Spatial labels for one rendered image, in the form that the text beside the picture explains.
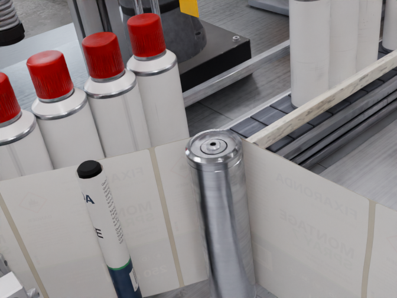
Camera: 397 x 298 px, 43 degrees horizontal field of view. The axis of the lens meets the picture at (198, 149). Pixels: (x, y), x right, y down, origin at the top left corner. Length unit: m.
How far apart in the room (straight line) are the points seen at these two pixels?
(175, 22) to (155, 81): 0.35
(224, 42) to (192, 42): 0.07
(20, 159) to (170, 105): 0.16
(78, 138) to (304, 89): 0.33
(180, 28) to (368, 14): 0.30
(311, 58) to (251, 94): 0.22
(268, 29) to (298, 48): 0.44
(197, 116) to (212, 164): 0.50
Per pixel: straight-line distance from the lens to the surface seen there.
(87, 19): 0.61
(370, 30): 0.75
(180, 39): 0.85
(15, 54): 1.23
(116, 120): 0.49
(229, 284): 0.39
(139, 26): 0.49
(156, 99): 0.51
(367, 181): 0.59
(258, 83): 0.89
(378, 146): 0.65
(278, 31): 1.09
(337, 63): 0.72
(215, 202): 0.34
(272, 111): 0.71
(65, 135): 0.47
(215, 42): 0.90
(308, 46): 0.66
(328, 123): 0.69
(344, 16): 0.69
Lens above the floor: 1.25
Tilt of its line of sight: 35 degrees down
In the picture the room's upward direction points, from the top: 9 degrees counter-clockwise
